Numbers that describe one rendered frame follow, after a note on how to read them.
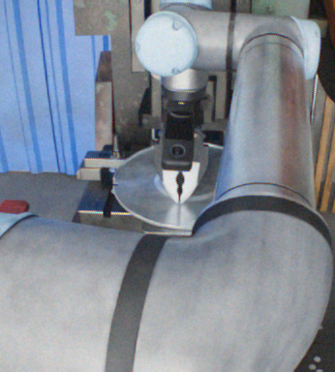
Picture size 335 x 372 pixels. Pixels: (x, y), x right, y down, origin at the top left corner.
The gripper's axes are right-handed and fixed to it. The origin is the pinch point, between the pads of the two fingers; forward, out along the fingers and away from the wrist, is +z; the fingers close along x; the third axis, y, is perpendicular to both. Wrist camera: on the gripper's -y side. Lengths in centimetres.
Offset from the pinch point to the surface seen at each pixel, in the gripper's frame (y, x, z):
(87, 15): 9.3, 16.5, -29.7
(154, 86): 13.9, 5.6, -15.5
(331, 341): 30, -55, 79
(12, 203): 1.5, 32.4, 4.1
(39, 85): 135, 75, 27
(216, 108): 13.8, -6.1, -11.5
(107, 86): 48, 21, -3
